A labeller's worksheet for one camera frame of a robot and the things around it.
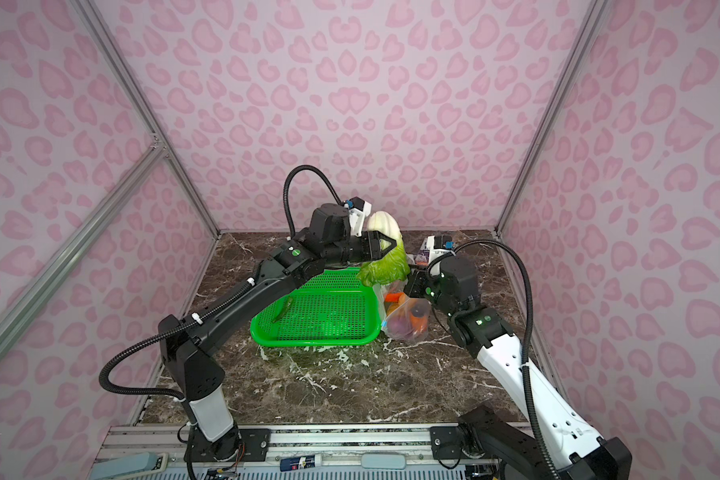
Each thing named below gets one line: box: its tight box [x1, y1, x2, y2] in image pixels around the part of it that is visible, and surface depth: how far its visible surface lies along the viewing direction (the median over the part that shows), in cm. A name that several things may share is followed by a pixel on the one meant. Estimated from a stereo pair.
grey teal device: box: [89, 452, 169, 480], surface depth 69 cm
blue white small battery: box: [280, 454, 322, 472], surface depth 71 cm
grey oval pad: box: [361, 453, 406, 470], surface depth 71 cm
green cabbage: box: [357, 211, 410, 286], surface depth 71 cm
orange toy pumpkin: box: [410, 303, 429, 334], surface depth 88 cm
